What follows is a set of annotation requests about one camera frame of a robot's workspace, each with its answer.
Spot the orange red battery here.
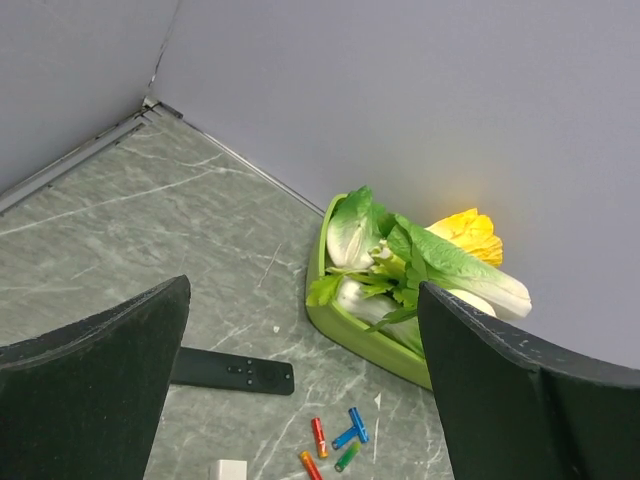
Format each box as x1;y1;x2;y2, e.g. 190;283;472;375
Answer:
299;451;323;480

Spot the yellow toy cabbage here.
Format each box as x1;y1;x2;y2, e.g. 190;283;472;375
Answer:
426;208;504;267

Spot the white toy radish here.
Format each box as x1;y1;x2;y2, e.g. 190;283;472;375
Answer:
448;289;496;317

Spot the blue battery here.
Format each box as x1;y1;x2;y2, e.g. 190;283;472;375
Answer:
348;407;369;443
331;426;359;450

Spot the small green bok choy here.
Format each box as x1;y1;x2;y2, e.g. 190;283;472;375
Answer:
326;186;384;270

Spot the black remote control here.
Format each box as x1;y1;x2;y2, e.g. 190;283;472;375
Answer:
170;347;295;396

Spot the green parsley sprig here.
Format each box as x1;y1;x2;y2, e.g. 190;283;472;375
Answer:
305;269;419;338

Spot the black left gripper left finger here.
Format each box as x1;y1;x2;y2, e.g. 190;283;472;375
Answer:
1;275;191;479

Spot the long green napa cabbage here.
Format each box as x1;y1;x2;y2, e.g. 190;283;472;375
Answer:
387;214;532;321

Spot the green plastic tray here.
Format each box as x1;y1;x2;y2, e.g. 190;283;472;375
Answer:
305;194;432;391

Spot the blue battery lower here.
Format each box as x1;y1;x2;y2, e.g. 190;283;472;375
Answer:
331;426;359;450

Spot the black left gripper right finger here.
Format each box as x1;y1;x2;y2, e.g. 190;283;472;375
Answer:
418;282;639;479

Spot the white remote control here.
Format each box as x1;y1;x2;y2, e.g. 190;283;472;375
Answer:
208;459;248;480

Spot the green battery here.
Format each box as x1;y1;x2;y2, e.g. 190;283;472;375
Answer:
334;441;362;473

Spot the blue battery upper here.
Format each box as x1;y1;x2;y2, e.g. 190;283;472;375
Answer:
348;407;369;443

